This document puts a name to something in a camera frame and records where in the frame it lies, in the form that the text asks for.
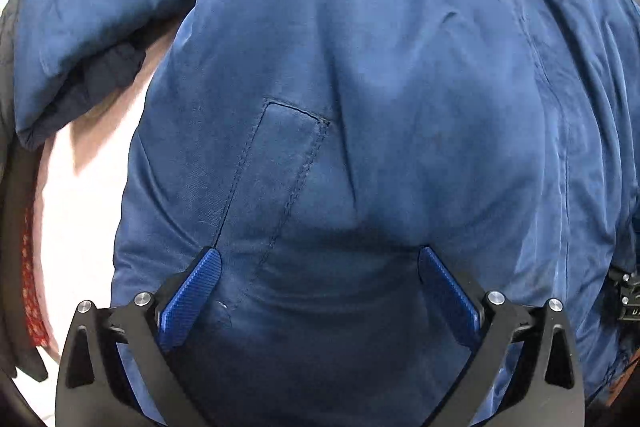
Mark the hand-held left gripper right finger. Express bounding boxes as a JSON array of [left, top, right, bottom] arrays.
[[417, 246, 586, 427]]

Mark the navy blue jacket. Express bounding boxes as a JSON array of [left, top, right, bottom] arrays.
[[12, 0, 640, 427]]

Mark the pink bed sheet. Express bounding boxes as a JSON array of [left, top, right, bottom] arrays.
[[39, 32, 168, 380]]

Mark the red patterned cloth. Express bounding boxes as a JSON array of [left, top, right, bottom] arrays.
[[20, 202, 52, 349]]

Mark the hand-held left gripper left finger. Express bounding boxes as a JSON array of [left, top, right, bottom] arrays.
[[54, 247, 223, 427]]

